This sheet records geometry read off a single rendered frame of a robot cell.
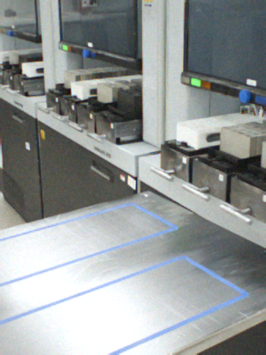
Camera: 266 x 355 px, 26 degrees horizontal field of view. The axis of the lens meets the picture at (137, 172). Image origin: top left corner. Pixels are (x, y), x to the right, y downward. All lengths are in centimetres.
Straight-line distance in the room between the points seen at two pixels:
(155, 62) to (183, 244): 84
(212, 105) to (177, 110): 10
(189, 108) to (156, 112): 16
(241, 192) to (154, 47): 59
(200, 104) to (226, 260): 77
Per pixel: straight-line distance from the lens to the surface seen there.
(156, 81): 170
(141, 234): 99
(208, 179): 139
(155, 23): 168
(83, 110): 198
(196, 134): 146
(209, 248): 95
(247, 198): 128
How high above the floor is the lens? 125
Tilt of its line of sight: 19 degrees down
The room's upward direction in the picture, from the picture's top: 1 degrees counter-clockwise
